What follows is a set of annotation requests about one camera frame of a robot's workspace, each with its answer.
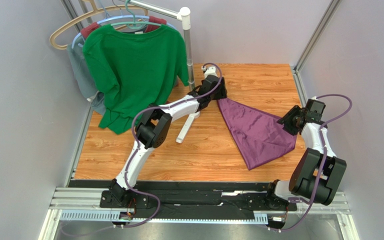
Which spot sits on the teal clothes hanger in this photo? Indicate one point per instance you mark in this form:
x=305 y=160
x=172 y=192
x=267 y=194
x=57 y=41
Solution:
x=132 y=24

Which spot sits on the grey garment on rack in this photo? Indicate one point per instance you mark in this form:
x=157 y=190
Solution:
x=82 y=75

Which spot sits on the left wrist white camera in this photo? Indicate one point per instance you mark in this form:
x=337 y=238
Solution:
x=209 y=71

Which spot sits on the aluminium frame rail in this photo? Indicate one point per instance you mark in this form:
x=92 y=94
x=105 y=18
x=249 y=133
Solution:
x=311 y=70

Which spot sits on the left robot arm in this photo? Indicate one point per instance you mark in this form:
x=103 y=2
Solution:
x=151 y=131

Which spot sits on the wooden clothes hanger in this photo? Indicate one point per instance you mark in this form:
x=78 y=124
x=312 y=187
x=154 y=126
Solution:
x=91 y=9

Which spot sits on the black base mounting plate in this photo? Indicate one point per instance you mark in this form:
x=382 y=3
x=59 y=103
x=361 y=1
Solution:
x=191 y=200

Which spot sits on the green t-shirt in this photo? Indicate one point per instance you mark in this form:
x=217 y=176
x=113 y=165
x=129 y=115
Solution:
x=134 y=70

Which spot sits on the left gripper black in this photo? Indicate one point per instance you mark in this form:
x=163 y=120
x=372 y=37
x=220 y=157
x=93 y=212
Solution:
x=222 y=92

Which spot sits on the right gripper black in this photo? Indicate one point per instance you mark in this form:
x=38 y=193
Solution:
x=287 y=119

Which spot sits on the light blue clothes hanger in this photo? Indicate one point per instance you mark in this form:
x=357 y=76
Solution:
x=141 y=19

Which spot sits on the purple cloth napkin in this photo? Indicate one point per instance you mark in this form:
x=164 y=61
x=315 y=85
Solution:
x=256 y=133

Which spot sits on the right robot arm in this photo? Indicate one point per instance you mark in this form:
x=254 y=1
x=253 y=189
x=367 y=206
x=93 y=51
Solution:
x=319 y=172

